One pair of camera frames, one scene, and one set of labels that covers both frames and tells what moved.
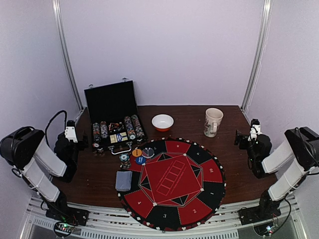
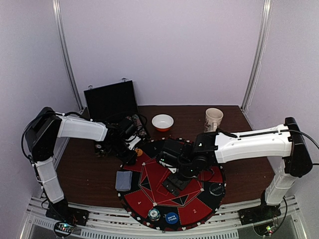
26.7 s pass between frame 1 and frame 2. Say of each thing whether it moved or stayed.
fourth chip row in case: stayed
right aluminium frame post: stayed
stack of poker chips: moved
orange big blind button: stayed
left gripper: moved
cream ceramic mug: stayed
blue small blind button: moved
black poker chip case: stayed
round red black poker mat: stayed
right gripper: moved
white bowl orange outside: stayed
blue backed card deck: stayed
